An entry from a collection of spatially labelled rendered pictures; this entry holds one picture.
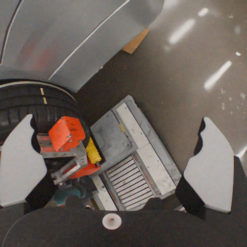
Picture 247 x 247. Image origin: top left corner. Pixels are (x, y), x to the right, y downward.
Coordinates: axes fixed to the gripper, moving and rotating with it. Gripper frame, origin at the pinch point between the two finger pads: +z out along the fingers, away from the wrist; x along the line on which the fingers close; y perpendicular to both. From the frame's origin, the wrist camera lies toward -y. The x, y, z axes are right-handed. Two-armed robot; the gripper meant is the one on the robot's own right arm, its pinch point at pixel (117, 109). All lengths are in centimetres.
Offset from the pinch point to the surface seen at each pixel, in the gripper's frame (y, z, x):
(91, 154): 53, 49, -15
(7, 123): 14.4, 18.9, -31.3
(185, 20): -22, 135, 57
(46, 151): 24.9, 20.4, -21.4
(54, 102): 16.1, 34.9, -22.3
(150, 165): 81, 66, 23
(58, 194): 65, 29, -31
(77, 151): 32.2, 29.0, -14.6
